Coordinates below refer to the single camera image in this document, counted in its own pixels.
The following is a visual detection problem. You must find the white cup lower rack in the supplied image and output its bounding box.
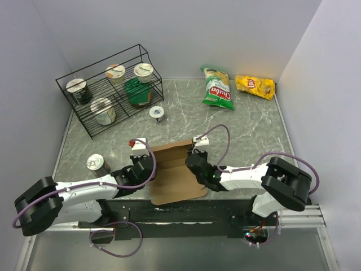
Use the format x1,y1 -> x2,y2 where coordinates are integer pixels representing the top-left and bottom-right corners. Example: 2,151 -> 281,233
90,98 -> 116,125

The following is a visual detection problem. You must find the Chobani yogurt cup on rack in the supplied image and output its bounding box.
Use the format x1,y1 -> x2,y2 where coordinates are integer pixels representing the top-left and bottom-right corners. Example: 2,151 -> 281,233
133,63 -> 154,83

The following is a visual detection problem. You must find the dark yogurt cup on rack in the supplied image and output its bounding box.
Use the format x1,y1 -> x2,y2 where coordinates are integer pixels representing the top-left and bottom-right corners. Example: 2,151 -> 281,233
66,78 -> 93,105

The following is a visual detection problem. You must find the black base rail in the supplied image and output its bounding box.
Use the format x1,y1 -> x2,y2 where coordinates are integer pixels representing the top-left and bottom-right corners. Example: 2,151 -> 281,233
78,199 -> 277,241

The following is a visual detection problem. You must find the yellow Lays chips bag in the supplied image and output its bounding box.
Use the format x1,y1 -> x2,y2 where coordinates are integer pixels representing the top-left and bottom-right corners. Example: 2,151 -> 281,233
235,75 -> 276,100

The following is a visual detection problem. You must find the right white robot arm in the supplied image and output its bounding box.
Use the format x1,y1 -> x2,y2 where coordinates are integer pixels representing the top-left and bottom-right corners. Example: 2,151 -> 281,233
185,151 -> 312,225

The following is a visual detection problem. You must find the orange yogurt cup on rack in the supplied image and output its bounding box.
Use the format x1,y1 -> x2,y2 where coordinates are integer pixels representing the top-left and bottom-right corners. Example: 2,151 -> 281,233
105,64 -> 126,85

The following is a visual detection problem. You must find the green Chuba chips bag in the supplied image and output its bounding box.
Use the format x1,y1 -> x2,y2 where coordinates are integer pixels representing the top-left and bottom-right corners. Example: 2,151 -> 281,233
201,68 -> 234,110

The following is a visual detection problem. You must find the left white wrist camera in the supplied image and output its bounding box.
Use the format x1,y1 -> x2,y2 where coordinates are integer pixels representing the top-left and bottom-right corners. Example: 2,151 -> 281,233
129,138 -> 149,156

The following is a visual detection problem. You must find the aluminium extrusion rail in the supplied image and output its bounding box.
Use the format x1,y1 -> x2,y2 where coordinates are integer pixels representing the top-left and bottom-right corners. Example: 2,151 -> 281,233
278,204 -> 326,228

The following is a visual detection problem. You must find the brown cardboard box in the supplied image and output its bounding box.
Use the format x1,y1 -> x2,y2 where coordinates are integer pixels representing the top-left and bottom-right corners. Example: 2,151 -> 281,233
149,139 -> 208,206

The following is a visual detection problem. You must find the small white yogurt cup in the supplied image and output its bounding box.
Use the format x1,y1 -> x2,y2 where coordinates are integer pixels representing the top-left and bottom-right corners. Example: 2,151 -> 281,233
149,106 -> 165,123

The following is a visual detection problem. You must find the black wire rack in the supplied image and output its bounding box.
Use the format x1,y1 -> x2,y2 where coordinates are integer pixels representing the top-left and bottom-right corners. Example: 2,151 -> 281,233
56,44 -> 164,138

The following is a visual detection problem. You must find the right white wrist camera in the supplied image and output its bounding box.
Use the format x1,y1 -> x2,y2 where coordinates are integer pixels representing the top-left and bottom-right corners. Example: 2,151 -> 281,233
192,135 -> 209,147

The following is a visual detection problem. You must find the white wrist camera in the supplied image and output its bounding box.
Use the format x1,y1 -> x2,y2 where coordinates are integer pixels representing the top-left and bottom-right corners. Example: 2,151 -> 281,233
129,138 -> 149,156
192,135 -> 209,147

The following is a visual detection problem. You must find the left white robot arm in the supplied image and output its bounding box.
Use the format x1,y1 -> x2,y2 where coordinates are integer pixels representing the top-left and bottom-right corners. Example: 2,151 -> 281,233
12,155 -> 156,237

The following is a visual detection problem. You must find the green snack bag in rack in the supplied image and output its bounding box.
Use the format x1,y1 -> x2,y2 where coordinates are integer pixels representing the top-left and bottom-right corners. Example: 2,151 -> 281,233
125,78 -> 151,108

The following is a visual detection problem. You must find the dark tin can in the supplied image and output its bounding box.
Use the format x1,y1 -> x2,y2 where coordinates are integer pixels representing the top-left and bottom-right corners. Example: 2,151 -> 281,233
86,154 -> 111,178

